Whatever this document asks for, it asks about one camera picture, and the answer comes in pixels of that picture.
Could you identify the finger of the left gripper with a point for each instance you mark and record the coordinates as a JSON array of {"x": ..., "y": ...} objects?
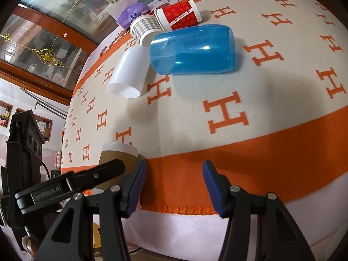
[{"x": 64, "y": 186}]

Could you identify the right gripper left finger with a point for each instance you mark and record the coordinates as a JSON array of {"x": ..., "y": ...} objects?
[{"x": 71, "y": 235}]

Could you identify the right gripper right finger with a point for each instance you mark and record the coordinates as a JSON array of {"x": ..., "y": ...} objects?
[{"x": 278, "y": 235}]

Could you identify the white paper cup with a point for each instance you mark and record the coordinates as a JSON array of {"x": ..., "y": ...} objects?
[{"x": 128, "y": 77}]

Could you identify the grey checked paper cup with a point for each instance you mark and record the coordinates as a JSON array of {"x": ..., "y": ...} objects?
[{"x": 144, "y": 29}]

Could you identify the blue plastic cup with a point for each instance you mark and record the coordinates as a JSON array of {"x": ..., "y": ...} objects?
[{"x": 201, "y": 49}]

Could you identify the red patterned paper cup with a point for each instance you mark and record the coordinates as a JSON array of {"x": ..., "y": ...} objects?
[{"x": 179, "y": 15}]

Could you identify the wooden glass sliding door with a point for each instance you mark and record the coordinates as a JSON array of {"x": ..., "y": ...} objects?
[{"x": 45, "y": 43}]

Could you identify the orange H pattern blanket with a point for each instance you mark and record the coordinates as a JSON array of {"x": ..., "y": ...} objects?
[{"x": 278, "y": 123}]

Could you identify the purple tissue pack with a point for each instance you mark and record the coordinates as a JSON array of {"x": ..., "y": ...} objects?
[{"x": 131, "y": 13}]

